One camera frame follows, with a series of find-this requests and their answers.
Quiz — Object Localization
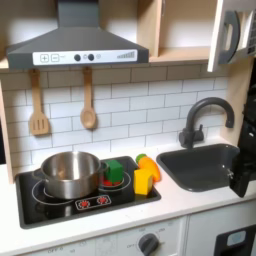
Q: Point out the white toy microwave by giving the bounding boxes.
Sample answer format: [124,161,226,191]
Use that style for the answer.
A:
[207,0,256,73]

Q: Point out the grey range hood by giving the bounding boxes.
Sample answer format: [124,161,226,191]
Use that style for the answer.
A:
[6,0,150,70]

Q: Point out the wooden slotted spatula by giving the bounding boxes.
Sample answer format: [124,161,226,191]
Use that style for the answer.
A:
[28,68,51,137]

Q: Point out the black toy stove top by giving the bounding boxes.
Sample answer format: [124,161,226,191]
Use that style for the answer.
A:
[14,155,162,230]

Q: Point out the yellow toy block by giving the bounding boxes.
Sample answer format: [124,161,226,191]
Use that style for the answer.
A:
[133,168,154,196]

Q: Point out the dark grey tap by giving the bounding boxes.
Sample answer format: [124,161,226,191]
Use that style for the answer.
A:
[178,96,236,150]

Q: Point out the wooden wall cabinet shelf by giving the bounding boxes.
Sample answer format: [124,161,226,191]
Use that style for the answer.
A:
[136,0,221,64]

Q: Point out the wooden spoon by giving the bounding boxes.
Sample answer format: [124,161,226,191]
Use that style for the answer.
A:
[79,67,98,130]

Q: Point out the steel pot with grey handles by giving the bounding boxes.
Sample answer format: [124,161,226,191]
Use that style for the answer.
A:
[31,150,110,201]

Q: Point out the black oven door panel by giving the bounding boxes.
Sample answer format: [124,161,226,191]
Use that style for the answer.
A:
[213,224,256,256]

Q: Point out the grey oven knob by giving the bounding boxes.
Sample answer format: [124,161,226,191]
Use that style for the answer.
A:
[137,232,160,256]

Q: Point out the green toy block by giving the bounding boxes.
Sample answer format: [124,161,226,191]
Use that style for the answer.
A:
[103,159,125,185]

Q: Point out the dark grey sink basin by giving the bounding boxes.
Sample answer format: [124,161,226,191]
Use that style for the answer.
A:
[155,143,241,193]

